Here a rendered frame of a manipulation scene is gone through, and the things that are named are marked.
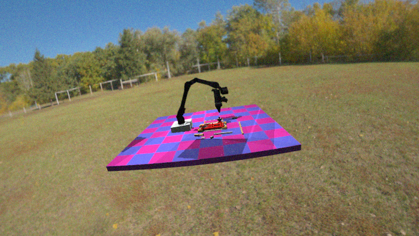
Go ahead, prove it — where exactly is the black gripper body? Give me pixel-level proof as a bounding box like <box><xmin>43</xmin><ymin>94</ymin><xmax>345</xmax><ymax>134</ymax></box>
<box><xmin>214</xmin><ymin>95</ymin><xmax>222</xmax><ymax>107</ymax></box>

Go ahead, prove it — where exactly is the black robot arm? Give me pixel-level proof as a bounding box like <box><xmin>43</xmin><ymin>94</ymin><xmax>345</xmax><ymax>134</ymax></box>
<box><xmin>176</xmin><ymin>77</ymin><xmax>229</xmax><ymax>124</ymax></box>

